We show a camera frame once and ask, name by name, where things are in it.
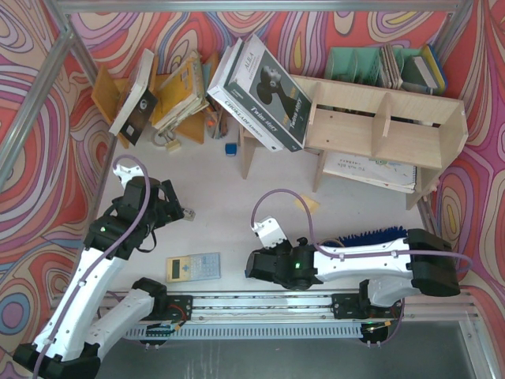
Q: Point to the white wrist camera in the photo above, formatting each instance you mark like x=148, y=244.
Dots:
x=125, y=174
x=269, y=232

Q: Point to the blue stamp block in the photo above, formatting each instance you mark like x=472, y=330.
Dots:
x=231, y=149

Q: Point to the grey book in organiser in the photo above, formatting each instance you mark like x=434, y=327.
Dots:
x=417, y=77

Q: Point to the yellow wooden book stand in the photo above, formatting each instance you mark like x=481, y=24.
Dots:
x=107, y=92

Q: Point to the blue yellow book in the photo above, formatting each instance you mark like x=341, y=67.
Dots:
x=429, y=55

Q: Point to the spiral notebook under shelf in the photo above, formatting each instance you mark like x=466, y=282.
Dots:
x=378, y=172

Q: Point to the blue microfibre duster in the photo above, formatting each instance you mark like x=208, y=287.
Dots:
x=374, y=237

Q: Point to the pencils bundle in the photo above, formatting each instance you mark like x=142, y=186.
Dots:
x=216, y=123

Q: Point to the white book with black cover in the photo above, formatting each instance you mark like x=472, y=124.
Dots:
x=136, y=101

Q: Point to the wooden bookshelf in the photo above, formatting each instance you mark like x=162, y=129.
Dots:
x=428, y=132

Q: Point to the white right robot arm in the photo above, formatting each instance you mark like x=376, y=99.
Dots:
x=390, y=265

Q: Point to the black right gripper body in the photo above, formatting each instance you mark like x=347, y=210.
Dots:
x=255, y=267

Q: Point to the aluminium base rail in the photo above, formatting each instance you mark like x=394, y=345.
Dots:
x=266, y=316

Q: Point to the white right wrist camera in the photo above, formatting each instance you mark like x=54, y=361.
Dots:
x=269, y=232

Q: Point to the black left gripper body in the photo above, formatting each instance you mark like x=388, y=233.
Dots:
x=170, y=200

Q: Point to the yellow sticky note pad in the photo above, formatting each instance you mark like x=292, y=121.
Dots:
x=307, y=203

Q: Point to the brown card stack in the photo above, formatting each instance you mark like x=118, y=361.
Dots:
x=390, y=67

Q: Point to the yellow worn books stack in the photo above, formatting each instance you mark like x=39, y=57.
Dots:
x=181, y=95

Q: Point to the beige calculator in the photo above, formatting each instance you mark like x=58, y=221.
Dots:
x=194, y=267

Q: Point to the white Chokladfabriken book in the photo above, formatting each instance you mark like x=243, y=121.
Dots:
x=217, y=91

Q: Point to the padlock with ring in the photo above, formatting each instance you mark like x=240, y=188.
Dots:
x=165, y=140

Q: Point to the green desk organiser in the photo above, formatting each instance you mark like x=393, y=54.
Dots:
x=363, y=65

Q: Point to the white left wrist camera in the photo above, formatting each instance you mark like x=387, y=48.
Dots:
x=125, y=174

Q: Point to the black white Twins story book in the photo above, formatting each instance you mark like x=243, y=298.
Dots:
x=260, y=84

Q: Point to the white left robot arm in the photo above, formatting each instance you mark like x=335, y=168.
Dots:
x=74, y=341

